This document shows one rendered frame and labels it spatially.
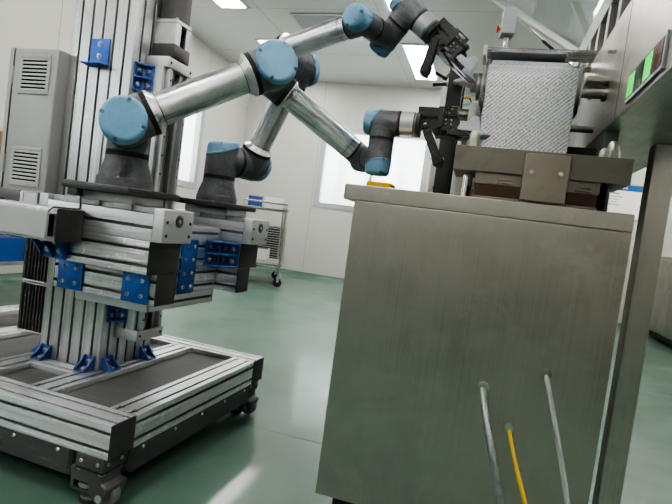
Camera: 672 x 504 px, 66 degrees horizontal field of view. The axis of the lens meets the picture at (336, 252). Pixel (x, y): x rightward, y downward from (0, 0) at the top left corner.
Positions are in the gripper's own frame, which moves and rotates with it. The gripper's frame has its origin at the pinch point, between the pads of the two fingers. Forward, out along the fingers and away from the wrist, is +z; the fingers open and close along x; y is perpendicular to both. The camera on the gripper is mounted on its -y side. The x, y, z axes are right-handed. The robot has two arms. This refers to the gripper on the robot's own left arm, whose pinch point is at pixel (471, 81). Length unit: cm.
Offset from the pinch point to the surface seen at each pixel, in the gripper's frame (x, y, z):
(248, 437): 9, -136, 35
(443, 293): -33, -45, 41
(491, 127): -7.4, -6.2, 15.3
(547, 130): -7.4, 3.5, 26.4
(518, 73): -6.9, 8.9, 9.3
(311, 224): 549, -184, -143
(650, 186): 6, 15, 57
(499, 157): -27.0, -13.0, 25.0
